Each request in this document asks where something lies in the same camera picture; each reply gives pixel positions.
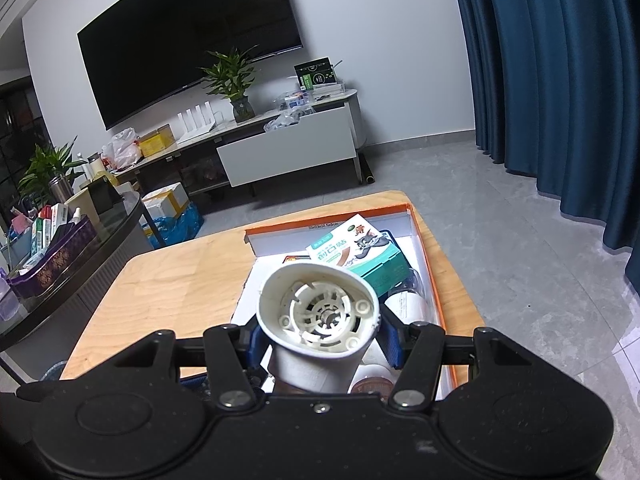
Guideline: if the wall television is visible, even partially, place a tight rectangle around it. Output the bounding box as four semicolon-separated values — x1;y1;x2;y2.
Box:
76;0;304;131

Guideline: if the white tape roll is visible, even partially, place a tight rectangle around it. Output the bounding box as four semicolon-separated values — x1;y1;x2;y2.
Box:
85;152;108;181

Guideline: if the cream paper box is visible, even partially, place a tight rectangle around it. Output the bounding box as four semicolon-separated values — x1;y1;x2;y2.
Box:
64;191;101;228

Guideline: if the dark glass coffee table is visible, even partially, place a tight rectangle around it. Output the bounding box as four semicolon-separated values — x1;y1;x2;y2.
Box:
0;190;168;376

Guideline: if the white funnel-shaped plastic device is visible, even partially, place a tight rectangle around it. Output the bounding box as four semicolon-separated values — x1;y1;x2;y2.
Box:
257;260;382;395

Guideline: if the purple patterned tray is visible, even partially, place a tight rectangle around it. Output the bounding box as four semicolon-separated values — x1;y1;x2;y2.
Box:
7;214;98;301

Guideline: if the purple dustpan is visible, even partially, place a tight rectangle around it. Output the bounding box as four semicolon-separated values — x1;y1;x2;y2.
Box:
0;267;21;321

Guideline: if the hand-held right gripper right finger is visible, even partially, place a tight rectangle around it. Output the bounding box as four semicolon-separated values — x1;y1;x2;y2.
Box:
376;317;534;409

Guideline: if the green leafy plant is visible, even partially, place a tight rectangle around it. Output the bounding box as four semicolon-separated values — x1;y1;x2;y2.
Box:
17;135;88;206

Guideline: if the green white bandage box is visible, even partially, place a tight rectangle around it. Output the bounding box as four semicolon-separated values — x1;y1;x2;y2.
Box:
306;213;412;298

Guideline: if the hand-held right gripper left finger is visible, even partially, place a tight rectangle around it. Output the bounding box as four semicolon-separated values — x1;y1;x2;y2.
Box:
112;324;274;409

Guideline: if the black stand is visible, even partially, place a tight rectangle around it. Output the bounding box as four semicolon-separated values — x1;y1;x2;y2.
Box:
87;178;123;213

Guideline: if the blue trash bin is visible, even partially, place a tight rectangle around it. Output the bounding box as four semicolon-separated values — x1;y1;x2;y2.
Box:
39;359;68;381

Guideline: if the steel tumbler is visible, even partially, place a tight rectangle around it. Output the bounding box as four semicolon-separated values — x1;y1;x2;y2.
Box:
49;175;73;205

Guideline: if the black lattice cabinet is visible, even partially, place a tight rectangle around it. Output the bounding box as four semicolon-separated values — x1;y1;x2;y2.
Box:
0;77;51;221

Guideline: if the green white medicine box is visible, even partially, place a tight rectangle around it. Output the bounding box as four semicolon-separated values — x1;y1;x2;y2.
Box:
30;217;53;256

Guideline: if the white plastic bottle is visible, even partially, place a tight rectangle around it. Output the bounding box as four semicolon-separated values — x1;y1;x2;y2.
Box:
384;269;432;326

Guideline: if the orange white cardboard box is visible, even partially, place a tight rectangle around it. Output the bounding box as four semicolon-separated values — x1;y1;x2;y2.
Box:
230;202;458;401

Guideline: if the blue curtain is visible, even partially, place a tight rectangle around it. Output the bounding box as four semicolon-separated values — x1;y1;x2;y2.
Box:
446;0;640;281

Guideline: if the black green box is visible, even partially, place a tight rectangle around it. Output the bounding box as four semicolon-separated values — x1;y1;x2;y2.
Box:
294;56;337;88

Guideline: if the white television cabinet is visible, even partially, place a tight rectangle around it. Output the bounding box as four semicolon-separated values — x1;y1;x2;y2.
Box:
107;89;376;201

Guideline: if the rose gold bottle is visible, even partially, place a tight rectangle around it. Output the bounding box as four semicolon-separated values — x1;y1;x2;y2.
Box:
348;374;396;402

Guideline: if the potted plant in dark vase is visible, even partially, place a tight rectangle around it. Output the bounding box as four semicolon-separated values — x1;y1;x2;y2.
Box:
199;46;261;123

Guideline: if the white red medicine box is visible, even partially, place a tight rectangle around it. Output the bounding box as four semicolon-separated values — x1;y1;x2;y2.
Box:
47;203;71;241

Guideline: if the pile of clear plastic packets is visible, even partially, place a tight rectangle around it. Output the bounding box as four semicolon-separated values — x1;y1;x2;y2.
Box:
263;87;346;132

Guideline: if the white red plastic bag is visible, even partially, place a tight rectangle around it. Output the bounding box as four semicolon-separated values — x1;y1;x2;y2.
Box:
101;127;141;168

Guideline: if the white router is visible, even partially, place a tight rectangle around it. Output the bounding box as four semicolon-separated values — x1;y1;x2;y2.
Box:
175;102;223;143

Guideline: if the blue plastic bag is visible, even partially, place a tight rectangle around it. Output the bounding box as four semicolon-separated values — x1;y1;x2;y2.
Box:
145;205;205;248

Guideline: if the white yellow cardboard box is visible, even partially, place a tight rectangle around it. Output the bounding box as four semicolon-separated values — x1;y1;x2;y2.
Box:
141;182;191;218

